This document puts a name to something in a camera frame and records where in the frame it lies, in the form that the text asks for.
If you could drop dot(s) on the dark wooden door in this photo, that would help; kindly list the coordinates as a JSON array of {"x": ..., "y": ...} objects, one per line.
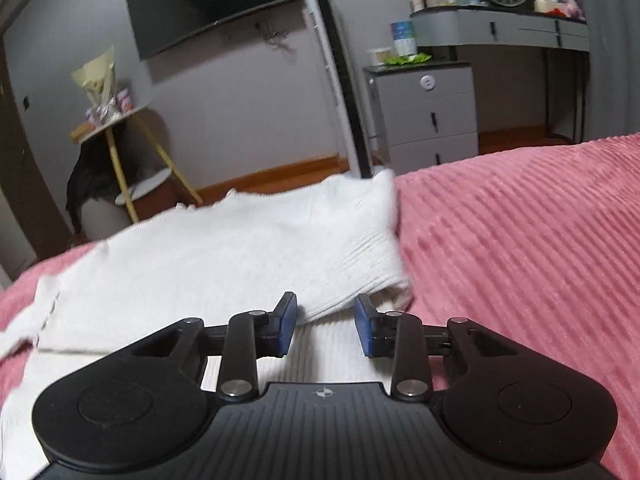
[{"x": 20, "y": 170}]

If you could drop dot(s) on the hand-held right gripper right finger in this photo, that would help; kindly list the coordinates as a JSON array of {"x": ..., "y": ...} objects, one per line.
[{"x": 363, "y": 325}]

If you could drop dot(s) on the white round tub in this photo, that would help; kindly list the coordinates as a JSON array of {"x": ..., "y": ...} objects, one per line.
[{"x": 380, "y": 56}]

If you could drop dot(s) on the grey drawer cabinet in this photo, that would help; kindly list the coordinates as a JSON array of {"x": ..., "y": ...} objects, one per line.
[{"x": 430, "y": 110}]

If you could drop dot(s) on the pink ribbed blanket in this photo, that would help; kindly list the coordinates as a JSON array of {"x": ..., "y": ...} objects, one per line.
[{"x": 515, "y": 240}]

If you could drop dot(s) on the green packet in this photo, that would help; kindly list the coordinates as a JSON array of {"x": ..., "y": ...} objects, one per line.
[{"x": 407, "y": 60}]

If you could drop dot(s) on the blue white tissue pack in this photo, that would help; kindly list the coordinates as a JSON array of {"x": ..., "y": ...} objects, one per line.
[{"x": 404, "y": 37}]

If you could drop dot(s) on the pink plush toy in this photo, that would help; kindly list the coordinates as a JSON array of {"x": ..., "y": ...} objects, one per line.
[{"x": 574, "y": 2}]

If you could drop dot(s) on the cream wrapped bouquet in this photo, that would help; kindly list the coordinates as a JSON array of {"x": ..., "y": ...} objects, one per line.
[{"x": 97, "y": 85}]

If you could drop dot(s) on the cream jar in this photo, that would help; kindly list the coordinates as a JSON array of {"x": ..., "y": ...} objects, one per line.
[{"x": 544, "y": 5}]

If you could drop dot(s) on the round side table yellow legs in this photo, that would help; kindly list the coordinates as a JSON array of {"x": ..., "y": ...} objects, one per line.
[{"x": 132, "y": 155}]

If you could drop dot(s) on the black wall television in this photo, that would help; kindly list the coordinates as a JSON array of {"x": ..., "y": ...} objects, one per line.
[{"x": 215, "y": 0}]

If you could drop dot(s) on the black hanging cloth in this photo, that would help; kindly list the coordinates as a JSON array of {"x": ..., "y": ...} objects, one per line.
[{"x": 95, "y": 175}]

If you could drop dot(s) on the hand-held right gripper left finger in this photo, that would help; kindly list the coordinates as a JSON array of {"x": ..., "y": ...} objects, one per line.
[{"x": 286, "y": 324}]

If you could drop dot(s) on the white black tower air conditioner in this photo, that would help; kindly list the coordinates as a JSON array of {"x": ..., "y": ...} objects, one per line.
[{"x": 337, "y": 75}]

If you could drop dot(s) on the white knit sweater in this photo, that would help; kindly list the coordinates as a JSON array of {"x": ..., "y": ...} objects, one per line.
[{"x": 250, "y": 255}]

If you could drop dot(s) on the white waste bin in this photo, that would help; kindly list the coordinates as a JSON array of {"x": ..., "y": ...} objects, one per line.
[{"x": 102, "y": 220}]

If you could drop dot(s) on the grey vanity table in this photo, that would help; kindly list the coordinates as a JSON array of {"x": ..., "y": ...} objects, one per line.
[{"x": 505, "y": 27}]

